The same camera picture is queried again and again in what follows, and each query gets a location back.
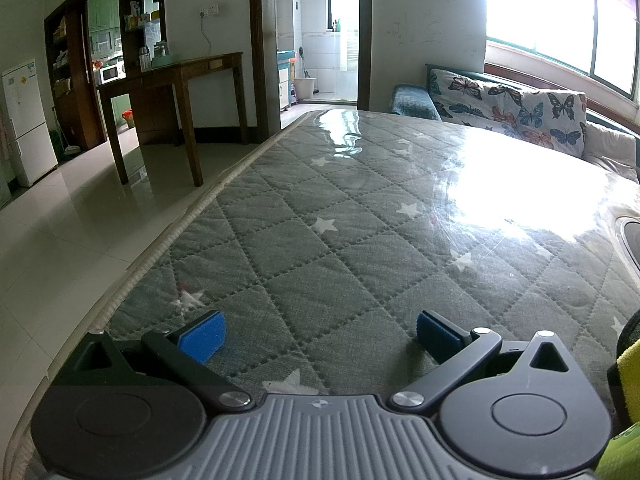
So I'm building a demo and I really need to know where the dark wooden shelf unit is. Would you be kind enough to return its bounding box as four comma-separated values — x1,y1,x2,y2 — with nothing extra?
44,0,166,152

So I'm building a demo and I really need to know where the green plastic bottle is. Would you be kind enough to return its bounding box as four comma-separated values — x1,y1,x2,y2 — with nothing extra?
596,424,640,480

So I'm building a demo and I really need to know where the butterfly pattern cushion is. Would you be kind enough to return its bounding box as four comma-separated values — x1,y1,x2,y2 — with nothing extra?
427,68,587,158

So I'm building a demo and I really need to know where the blue white cabinet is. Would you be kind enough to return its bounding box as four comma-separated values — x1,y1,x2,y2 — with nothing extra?
277,50,295,110

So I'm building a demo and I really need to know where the dark wooden table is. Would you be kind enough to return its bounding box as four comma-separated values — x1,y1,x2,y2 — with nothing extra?
98,52,250,186

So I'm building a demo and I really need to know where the grey star quilted table cover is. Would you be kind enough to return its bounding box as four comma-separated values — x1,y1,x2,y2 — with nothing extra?
6,110,639,479

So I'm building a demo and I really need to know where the white refrigerator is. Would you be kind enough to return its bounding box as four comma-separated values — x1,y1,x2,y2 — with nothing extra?
2,60,58,188

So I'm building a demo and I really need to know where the yellow grey cleaning cloth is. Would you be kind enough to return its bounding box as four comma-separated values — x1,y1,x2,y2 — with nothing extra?
606,312,640,429

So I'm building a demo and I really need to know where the white microwave oven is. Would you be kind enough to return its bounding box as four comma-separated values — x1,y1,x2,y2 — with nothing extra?
99,61,126,84

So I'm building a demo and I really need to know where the blue sofa armrest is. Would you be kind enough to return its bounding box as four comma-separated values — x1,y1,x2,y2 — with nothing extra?
390,84,442,122

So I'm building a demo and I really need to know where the white bucket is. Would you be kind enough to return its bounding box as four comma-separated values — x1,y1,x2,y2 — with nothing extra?
294,77,316,101

